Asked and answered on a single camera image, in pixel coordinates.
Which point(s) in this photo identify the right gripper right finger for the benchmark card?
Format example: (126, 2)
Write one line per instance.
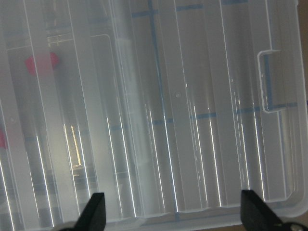
(257, 216)

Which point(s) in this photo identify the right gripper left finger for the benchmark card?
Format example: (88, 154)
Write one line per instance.
(93, 217)

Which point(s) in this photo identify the clear plastic box lid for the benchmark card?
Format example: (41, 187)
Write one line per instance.
(169, 107)

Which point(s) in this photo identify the red block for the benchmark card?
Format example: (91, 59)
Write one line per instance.
(3, 142)
(41, 63)

